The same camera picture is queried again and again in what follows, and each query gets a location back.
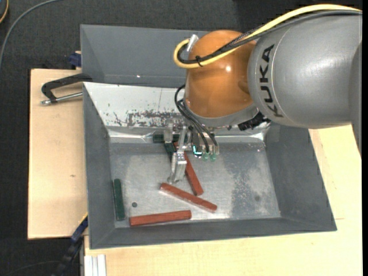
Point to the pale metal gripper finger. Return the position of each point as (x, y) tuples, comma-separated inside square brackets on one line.
[(181, 168), (173, 168)]

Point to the black cylinder on white bracket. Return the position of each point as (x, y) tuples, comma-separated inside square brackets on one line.
[(253, 123)]

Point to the dark green flat block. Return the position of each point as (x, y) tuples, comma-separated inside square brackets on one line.
[(158, 138), (119, 200), (169, 151)]

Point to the grey metal bin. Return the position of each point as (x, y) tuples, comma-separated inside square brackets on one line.
[(247, 183)]

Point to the pale flat board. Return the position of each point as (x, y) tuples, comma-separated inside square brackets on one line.
[(57, 160)]

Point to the red-brown flat block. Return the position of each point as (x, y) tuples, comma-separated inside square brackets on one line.
[(159, 218), (189, 197), (194, 180)]

